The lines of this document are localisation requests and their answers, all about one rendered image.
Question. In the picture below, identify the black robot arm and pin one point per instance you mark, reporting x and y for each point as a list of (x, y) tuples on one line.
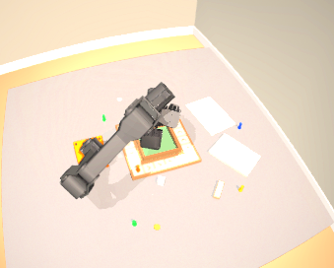
[(141, 116)]

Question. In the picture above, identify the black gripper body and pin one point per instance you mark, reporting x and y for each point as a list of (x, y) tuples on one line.
[(153, 140)]

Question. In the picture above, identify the white die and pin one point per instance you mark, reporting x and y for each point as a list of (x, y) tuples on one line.
[(161, 180)]

